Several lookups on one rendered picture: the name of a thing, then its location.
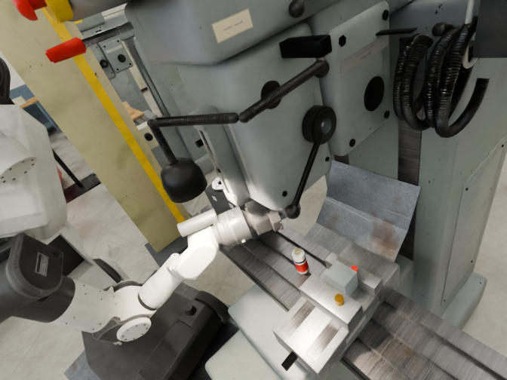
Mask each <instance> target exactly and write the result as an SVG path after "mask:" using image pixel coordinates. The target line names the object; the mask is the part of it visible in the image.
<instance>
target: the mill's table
mask: <svg viewBox="0 0 507 380"><path fill-rule="evenodd" d="M282 225H283V226H284V229H282V230H281V229H279V230H277V231H273V229H272V230H270V231H267V232H265V233H264V234H263V235H262V236H261V237H260V238H259V239H258V240H257V241H254V240H252V239H249V240H247V241H245V242H244V243H240V244H237V245H235V246H233V247H231V248H229V249H228V248H226V247H224V246H222V247H220V252H221V253H223V254H224V255H225V256H226V257H227V258H228V259H229V260H230V261H232V262H233V263H234V264H235V265H236V266H237V267H238V268H239V269H240V270H242V271H243V272H244V273H245V274H246V275H247V276H248V277H249V278H250V279H251V280H252V281H253V282H254V283H255V284H256V285H257V286H258V287H260V288H261V289H262V290H263V291H264V292H265V293H266V294H267V295H268V296H270V297H271V298H272V299H273V300H274V301H275V302H276V303H277V304H278V305H280V306H281V307H282V308H283V309H284V310H285V311H286V312H288V311H289V310H290V309H291V308H292V307H293V306H294V305H295V304H296V303H297V301H298V300H299V299H300V298H301V297H302V296H301V293H300V289H299V288H300V287H301V286H302V285H303V283H304V282H305V281H306V280H307V279H308V278H309V277H310V275H311V274H315V275H317V276H318V277H320V276H321V275H322V273H323V272H324V271H325V270H326V269H327V266H326V262H325V259H326V258H327V257H328V256H329V255H330V254H331V253H332V252H331V251H329V250H327V249H325V248H324V247H322V246H321V245H319V244H317V243H315V242H314V241H312V240H310V239H309V238H307V237H306V236H304V235H302V234H300V233H299V232H298V231H295V230H294V229H292V228H291V227H289V226H287V225H285V224H284V223H282ZM295 247H297V248H300V249H303V250H304V253H305V255H306V260H307V262H308V266H309V270H308V272H307V273H305V274H300V273H298V272H297V269H296V266H295V264H294V261H293V257H292V255H291V253H292V251H293V250H295ZM340 362H341V363H342V364H343V365H344V366H346V367H347V368H348V369H349V370H350V371H351V372H352V373H353V374H354V375H356V376H357V377H358V378H359V379H360V380H507V357H505V356H504V355H502V354H501V353H499V352H497V351H495V350H493V349H492V348H490V347H489V346H487V345H485V344H484V343H482V342H480V341H478V340H477V339H475V338H474V337H472V336H470V335H469V334H467V333H466V332H463V331H462V330H461V329H459V328H457V327H455V326H454V325H452V324H451V323H448V322H447V321H446V320H444V319H442V318H440V317H439V316H437V315H436V314H433V313H432V312H430V311H429V310H427V309H425V308H424V307H422V306H421V305H418V304H417V303H415V302H414V301H412V300H410V299H409V298H407V297H406V296H403V295H402V294H400V293H399V292H397V291H395V290H394V289H392V290H391V292H390V293H389V294H388V295H387V297H386V298H385V300H384V301H383V303H382V304H381V305H380V306H379V308H378V309H377V310H376V312H375V313H374V315H373V316H372V318H371V319H370V320H369V321H368V323H367V324H366V326H365V327H364V328H363V330H362V331H361V332H360V334H359V335H358V337H357V338H356V340H354V342H353V343H352V345H351V346H350V348H349V349H348V351H347V352H346V353H345V354H344V356H343V357H342V359H341V360H340Z"/></svg>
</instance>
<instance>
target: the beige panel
mask: <svg viewBox="0 0 507 380"><path fill-rule="evenodd" d="M35 13H36V15H37V18H38V20H36V21H32V20H28V19H27V18H25V17H24V16H22V15H21V14H20V12H19V11H18V10H17V9H16V7H15V6H14V4H13V2H12V1H11V0H0V51H1V53H2V54H3V55H4V57H5V58H6V60H7V61H8V62H9V63H10V64H11V66H12V67H13V68H14V70H15V71H16V72H17V74H18V75H19V76H20V77H21V78H22V80H23V81H24V82H25V84H26V85H27V87H28V88H29V89H30V90H31V91H32V93H33V94H34V95H35V97H36V98H37V99H38V101H39V102H40V103H41V104H42V105H43V107H44V108H45V110H46V111H47V112H48V114H49V115H50V116H51V117H52V118H53V120H54V121H55V122H56V124H57V125H58V126H59V128H60V129H61V130H62V131H63V132H64V134H65V135H66V137H67V138H68V139H69V141H70V142H71V143H72V144H73V145H74V146H75V148H76V149H77V151H78V152H79V153H80V155H81V156H82V157H83V159H85V161H86V162H87V163H88V165H89V166H90V167H91V169H92V170H93V171H94V172H95V173H96V175H97V176H98V178H99V179H100V180H101V182H102V183H103V184H104V185H105V187H106V188H107V189H108V190H109V192H110V193H111V194H112V196H113V197H114V199H116V200H117V202H118V203H119V205H120V206H121V207H122V209H123V210H124V211H125V212H126V214H127V215H128V216H129V217H130V219H131V220H132V221H133V223H134V224H135V226H136V227H138V229H139V230H140V232H141V233H142V234H143V236H144V237H145V238H146V239H147V241H148V243H147V244H145V245H144V246H145V247H146V249H147V250H148V251H149V253H150V254H151V255H152V257H153V259H154V260H155V261H156V262H157V264H158V266H159V267H161V266H163V264H164V263H165V262H166V261H167V260H168V259H169V258H170V257H171V255H172V254H174V253H177V254H181V253H182V252H183V251H185V250H186V249H187V248H188V247H189V245H188V237H187V236H185V237H182V236H181V234H180V232H179V230H178V227H177V224H179V223H181V222H184V221H186V220H188V219H190V218H191V217H192V215H191V214H190V213H188V212H187V210H186V208H185V207H184V206H183V203H174V202H173V201H171V199H170V198H169V197H168V195H167V193H166V191H165V190H164V189H163V185H162V181H161V170H162V168H161V167H160V165H159V163H158V162H157V160H156V159H155V156H154V155H153V153H152V151H151V150H150V148H149V147H148V145H147V143H146V141H145V140H144V138H143V136H142V135H141V133H140V132H139V130H138V128H137V126H136V125H135V123H134V121H133V120H132V118H131V116H130V115H129V113H128V111H127V109H126V108H125V107H124V104H123V103H122V101H121V100H120V98H119V96H118V94H117V93H116V92H115V89H114V88H113V86H112V85H111V83H110V81H109V79H108V78H107V77H106V74H105V73H104V71H103V69H102V68H101V66H100V64H99V63H98V61H97V59H96V57H95V56H94V54H93V53H92V51H91V49H90V48H89V47H87V48H86V49H87V50H86V53H84V54H80V55H78V56H75V57H72V58H69V59H67V60H63V61H60V62H58V63H53V62H51V61H50V60H49V59H48V58H47V56H46V55H45V53H46V50H47V49H50V48H52V47H54V46H57V45H59V44H61V43H64V42H65V41H68V40H70V39H72V38H74V37H77V38H80V39H81V40H82V39H84V38H83V36H82V34H81V33H80V31H79V29H78V27H77V26H76V24H75V22H70V21H65V22H63V23H58V22H55V21H54V20H53V19H52V17H51V16H50V15H49V13H48V12H47V11H46V10H45V8H40V9H38V10H35Z"/></svg>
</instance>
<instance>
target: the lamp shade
mask: <svg viewBox="0 0 507 380"><path fill-rule="evenodd" d="M161 181H162V185H163V189H164V190H165V191H166V193H167V195H168V197H169V198H170V199H171V201H173V202H174V203H185V202H187V201H190V200H193V199H194V198H196V197H198V196H199V195H200V194H201V193H202V192H203V191H204V190H205V189H206V187H207V180H206V178H205V176H204V174H203V172H202V170H201V168H200V167H199V166H198V165H197V164H196V163H195V162H194V161H193V160H192V159H191V158H182V157H178V158H176V161H175V162H174V163H169V161H168V162H167V163H166V164H165V166H164V167H163V169H162V170H161Z"/></svg>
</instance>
